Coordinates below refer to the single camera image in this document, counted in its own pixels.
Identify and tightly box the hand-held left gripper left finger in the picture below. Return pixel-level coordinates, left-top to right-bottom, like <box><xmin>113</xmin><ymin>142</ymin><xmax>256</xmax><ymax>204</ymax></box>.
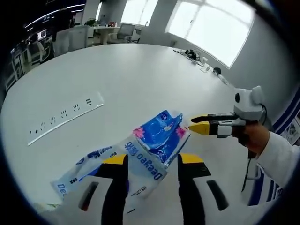
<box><xmin>41</xmin><ymin>153</ymin><xmax>129</xmax><ymax>225</ymax></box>

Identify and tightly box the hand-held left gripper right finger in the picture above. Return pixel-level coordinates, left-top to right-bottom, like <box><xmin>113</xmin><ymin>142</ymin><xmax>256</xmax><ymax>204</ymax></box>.
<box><xmin>177</xmin><ymin>152</ymin><xmax>249</xmax><ymax>225</ymax></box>

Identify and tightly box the white packet blue oval pad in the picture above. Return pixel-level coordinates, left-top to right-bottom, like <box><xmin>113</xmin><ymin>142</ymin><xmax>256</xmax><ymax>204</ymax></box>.
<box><xmin>50</xmin><ymin>138</ymin><xmax>169</xmax><ymax>204</ymax></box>

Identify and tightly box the blue floral packet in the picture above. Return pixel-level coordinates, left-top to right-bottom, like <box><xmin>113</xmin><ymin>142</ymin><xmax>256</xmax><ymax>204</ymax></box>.
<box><xmin>132</xmin><ymin>109</ymin><xmax>191</xmax><ymax>169</ymax></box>

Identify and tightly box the black tabletop device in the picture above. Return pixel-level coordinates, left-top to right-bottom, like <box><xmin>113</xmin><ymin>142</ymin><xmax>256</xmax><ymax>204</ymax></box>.
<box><xmin>185</xmin><ymin>48</ymin><xmax>201</xmax><ymax>60</ymax></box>

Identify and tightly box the person's right hand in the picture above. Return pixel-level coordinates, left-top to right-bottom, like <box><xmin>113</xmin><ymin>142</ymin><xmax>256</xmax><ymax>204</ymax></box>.
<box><xmin>236</xmin><ymin>123</ymin><xmax>270</xmax><ymax>155</ymax></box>

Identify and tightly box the large window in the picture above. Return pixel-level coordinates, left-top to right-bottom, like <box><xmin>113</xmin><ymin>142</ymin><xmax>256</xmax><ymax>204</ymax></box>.
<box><xmin>167</xmin><ymin>0</ymin><xmax>255</xmax><ymax>68</ymax></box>

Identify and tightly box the white table socket strip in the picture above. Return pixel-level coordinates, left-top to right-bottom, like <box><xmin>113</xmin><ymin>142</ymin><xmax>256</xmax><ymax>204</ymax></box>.
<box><xmin>27</xmin><ymin>91</ymin><xmax>105</xmax><ymax>146</ymax></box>

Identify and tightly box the white mesh office chair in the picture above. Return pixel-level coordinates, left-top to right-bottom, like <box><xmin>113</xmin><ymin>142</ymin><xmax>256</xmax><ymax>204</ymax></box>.
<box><xmin>117</xmin><ymin>23</ymin><xmax>134</xmax><ymax>44</ymax></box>

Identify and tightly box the small window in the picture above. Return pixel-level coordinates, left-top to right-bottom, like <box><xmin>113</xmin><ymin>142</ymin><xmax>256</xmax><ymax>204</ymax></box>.
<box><xmin>120</xmin><ymin>0</ymin><xmax>159</xmax><ymax>25</ymax></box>

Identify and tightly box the white low cabinet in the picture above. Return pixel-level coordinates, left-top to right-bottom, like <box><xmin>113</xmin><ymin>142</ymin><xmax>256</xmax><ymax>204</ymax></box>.
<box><xmin>55</xmin><ymin>25</ymin><xmax>91</xmax><ymax>56</ymax></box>

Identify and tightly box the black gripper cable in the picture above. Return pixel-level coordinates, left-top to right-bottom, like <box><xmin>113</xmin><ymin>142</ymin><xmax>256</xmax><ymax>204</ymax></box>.
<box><xmin>241</xmin><ymin>150</ymin><xmax>253</xmax><ymax>193</ymax></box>

